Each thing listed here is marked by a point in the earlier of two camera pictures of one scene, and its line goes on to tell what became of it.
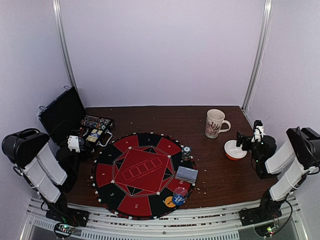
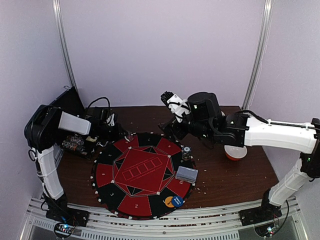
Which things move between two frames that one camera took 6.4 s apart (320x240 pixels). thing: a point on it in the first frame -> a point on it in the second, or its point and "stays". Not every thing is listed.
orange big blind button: [168, 202] stays
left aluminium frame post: [62, 34] stays
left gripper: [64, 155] -> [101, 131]
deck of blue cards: [187, 174] stays
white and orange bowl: [233, 152] stays
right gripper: [241, 139] -> [172, 128]
